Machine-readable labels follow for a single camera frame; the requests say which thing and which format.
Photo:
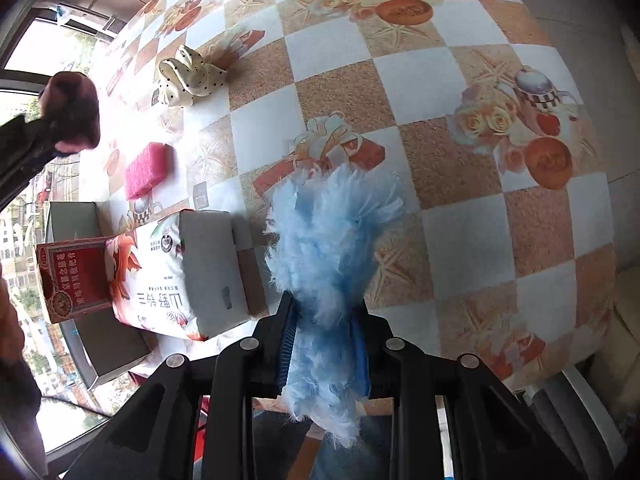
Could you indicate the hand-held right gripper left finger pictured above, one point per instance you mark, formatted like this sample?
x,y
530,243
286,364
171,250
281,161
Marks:
x,y
286,360

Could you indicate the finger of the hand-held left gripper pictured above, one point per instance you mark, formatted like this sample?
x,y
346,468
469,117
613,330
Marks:
x,y
25,150

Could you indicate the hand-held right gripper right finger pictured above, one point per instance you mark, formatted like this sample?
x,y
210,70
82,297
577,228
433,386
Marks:
x,y
361,360

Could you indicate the light blue fluffy cloth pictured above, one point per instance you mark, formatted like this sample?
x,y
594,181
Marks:
x,y
330,260

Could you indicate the pink sponge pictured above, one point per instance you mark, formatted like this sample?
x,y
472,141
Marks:
x,y
147,170

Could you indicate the white floral cardboard box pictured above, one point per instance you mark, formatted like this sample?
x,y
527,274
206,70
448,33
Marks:
x,y
150,300

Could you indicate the cream polka-dot scrunchie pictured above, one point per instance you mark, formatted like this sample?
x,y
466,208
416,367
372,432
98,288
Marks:
x,y
190,80

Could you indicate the person's left forearm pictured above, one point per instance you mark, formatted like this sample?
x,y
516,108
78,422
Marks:
x,y
15,385

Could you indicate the white chair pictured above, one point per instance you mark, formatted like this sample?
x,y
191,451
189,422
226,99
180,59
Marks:
x,y
590,410

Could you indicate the checkered printed tablecloth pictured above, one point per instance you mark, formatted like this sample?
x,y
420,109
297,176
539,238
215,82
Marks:
x,y
450,85

